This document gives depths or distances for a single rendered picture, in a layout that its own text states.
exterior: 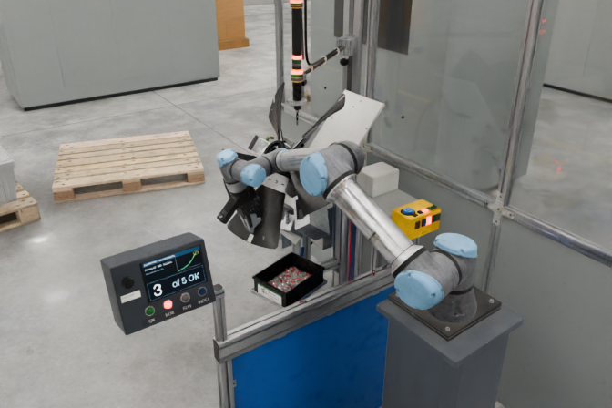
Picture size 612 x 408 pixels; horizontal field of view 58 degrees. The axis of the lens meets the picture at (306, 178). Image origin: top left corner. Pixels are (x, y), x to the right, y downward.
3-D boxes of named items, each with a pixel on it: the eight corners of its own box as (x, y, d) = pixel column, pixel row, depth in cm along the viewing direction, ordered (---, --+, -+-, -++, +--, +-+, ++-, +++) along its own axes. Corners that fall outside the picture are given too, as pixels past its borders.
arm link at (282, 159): (375, 130, 167) (275, 142, 204) (351, 141, 160) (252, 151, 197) (384, 167, 169) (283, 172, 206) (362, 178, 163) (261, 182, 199)
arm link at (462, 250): (482, 277, 158) (487, 237, 152) (457, 299, 150) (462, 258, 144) (445, 261, 166) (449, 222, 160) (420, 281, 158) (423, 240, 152)
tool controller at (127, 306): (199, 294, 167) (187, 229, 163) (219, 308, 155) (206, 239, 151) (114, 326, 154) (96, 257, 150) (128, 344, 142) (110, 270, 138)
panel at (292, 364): (400, 394, 248) (412, 271, 220) (402, 396, 247) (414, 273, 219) (238, 491, 206) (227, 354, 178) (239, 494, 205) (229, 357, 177)
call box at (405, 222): (420, 221, 219) (422, 198, 214) (438, 232, 211) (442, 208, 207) (390, 233, 211) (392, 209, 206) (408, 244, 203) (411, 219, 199)
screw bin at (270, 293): (291, 266, 218) (291, 251, 216) (324, 282, 209) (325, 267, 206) (252, 291, 203) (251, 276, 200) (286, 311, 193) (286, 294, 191)
